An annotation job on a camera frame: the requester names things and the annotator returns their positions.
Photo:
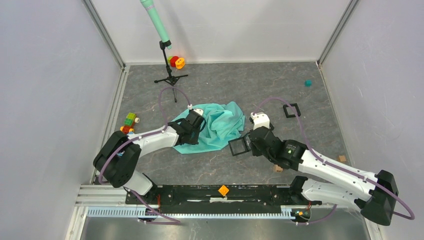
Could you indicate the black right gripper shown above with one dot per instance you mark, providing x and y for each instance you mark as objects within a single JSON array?
[{"x": 254, "y": 151}]

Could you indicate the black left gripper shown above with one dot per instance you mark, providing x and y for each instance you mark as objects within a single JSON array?
[{"x": 194, "y": 140}]

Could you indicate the mint green garment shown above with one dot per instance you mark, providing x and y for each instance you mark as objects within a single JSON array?
[{"x": 223, "y": 122}]

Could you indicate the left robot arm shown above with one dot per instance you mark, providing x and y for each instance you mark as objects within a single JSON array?
[{"x": 118, "y": 158}]

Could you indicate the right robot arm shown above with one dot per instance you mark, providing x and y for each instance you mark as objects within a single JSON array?
[{"x": 371, "y": 194}]

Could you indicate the small wooden cube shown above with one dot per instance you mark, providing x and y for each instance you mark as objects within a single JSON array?
[
  {"x": 277, "y": 168},
  {"x": 342, "y": 159}
]

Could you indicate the colourful toy brick train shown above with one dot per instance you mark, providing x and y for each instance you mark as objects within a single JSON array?
[{"x": 129, "y": 123}]

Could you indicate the orange diamond marker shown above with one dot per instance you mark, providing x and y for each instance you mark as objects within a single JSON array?
[{"x": 223, "y": 190}]

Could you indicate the red orange toy rings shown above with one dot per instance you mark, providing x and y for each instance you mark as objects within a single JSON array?
[{"x": 176, "y": 62}]

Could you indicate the small teal cube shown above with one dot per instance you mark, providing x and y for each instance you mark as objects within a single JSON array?
[{"x": 308, "y": 83}]

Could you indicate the black tripod stand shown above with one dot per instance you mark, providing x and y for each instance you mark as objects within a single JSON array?
[{"x": 170, "y": 79}]

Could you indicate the mint green microphone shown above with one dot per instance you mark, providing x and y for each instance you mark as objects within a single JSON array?
[{"x": 152, "y": 12}]

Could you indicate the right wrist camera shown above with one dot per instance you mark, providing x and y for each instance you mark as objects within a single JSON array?
[{"x": 260, "y": 119}]

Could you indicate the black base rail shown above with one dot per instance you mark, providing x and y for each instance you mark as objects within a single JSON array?
[{"x": 241, "y": 199}]

